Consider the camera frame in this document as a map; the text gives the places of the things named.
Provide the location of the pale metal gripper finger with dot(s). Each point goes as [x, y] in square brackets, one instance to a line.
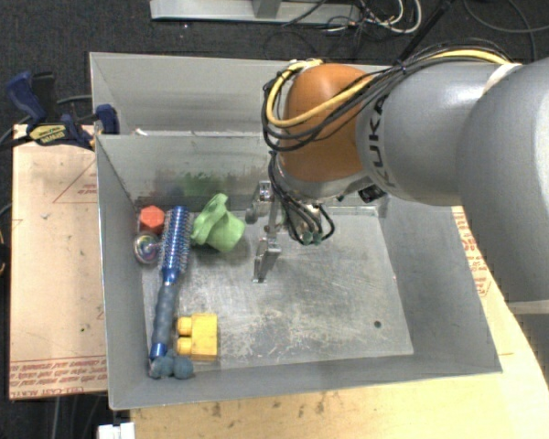
[265, 192]
[267, 254]

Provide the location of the green plastic cup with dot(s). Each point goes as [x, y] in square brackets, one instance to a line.
[222, 231]

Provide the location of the grey metal bin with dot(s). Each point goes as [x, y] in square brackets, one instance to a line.
[329, 291]

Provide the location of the blue hairbrush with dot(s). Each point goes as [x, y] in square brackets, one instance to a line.
[176, 240]

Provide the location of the yellow toy brick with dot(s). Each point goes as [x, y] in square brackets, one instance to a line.
[203, 336]

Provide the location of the red hexagonal block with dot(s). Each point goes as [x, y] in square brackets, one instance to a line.
[152, 220]

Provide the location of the blue-grey fuzzy toy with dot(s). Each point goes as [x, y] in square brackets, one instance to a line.
[171, 367]

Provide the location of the brown cardboard board red print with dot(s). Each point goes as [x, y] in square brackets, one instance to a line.
[55, 254]

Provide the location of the black cylinder on white bracket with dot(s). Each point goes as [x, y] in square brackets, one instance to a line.
[370, 193]

